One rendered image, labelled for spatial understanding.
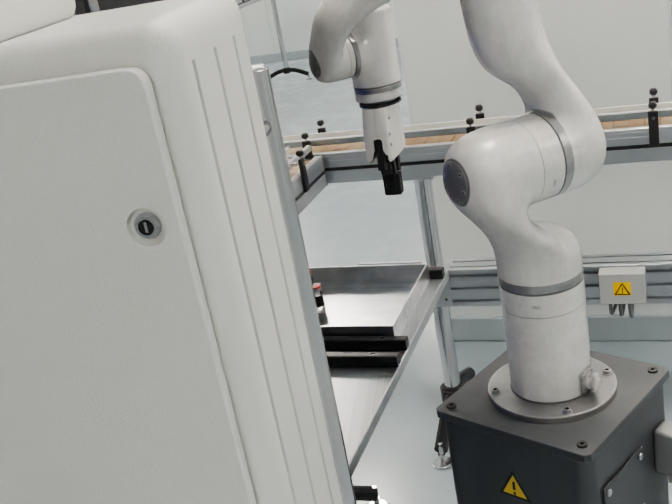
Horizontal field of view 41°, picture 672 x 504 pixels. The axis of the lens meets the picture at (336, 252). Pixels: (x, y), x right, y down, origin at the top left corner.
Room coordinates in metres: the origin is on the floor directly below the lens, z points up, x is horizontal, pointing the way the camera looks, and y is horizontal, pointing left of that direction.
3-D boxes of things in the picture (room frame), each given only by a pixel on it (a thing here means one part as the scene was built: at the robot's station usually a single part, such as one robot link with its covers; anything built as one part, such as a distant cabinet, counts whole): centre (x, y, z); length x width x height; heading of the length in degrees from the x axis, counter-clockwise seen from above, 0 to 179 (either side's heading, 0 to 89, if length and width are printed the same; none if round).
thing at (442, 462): (2.47, -0.28, 0.07); 0.50 x 0.08 x 0.14; 157
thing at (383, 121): (1.58, -0.13, 1.21); 0.10 x 0.08 x 0.11; 157
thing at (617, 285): (2.21, -0.74, 0.50); 0.12 x 0.05 x 0.09; 67
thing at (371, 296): (1.57, 0.04, 0.90); 0.34 x 0.26 x 0.04; 67
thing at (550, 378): (1.19, -0.28, 0.95); 0.19 x 0.19 x 0.18
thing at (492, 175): (1.17, -0.25, 1.16); 0.19 x 0.12 x 0.24; 112
